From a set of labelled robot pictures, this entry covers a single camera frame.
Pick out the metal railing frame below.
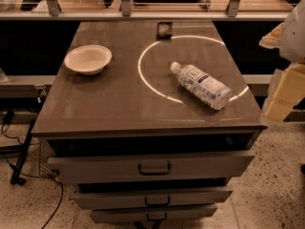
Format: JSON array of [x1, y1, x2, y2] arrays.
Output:
[[0, 0, 293, 20]]

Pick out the white paper bowl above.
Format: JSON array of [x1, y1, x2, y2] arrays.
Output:
[[64, 45, 112, 75]]

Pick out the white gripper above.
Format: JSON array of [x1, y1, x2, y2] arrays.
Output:
[[258, 0, 305, 121]]

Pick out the grey drawer cabinet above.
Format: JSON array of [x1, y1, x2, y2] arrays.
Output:
[[30, 20, 268, 225]]

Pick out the clear plastic water bottle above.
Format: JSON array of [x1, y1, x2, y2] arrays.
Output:
[[170, 62, 232, 111]]

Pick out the bottom drawer with handle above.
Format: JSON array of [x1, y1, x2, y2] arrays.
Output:
[[90, 204, 217, 223]]

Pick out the top drawer with handle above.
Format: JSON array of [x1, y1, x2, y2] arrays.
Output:
[[48, 151, 254, 184]]

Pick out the black stand leg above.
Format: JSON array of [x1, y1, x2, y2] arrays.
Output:
[[10, 120, 35, 185]]

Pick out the drawer with handle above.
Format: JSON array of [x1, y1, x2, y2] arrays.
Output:
[[90, 204, 217, 223], [48, 151, 254, 184], [73, 187, 233, 210]]

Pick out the black floor cable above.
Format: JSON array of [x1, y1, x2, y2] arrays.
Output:
[[0, 110, 65, 229]]

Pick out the middle drawer with handle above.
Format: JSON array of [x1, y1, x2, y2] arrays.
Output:
[[73, 187, 233, 210]]

